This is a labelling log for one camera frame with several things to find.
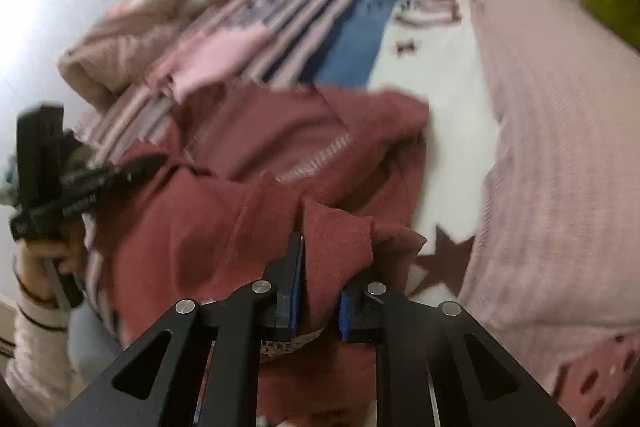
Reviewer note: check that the pink ribbed pillow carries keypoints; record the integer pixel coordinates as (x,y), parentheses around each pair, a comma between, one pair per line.
(550,157)

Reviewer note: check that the pink quilt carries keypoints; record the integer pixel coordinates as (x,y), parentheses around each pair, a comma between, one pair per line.
(125,42)

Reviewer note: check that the polka dot pillow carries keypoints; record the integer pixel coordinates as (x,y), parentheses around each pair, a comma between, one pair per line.
(595,372)

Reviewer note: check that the person's left hand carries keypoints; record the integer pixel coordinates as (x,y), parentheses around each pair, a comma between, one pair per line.
(37,262)

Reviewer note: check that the striped bed sheet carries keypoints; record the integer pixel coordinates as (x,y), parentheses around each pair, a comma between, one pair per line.
(430,72)

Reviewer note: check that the person's left forearm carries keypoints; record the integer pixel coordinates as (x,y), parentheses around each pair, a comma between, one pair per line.
(35,352)

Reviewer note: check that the pink garment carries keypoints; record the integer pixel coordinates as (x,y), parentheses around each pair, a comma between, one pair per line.
(215,57)

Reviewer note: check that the red garment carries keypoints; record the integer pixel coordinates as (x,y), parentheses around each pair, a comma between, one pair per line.
(225,217)

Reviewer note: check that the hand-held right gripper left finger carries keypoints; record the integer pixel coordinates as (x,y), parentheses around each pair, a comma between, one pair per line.
(297,287)

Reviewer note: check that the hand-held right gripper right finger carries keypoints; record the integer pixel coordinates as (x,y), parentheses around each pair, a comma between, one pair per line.
(344,313)

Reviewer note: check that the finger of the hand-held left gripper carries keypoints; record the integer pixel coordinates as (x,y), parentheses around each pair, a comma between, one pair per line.
(142,166)

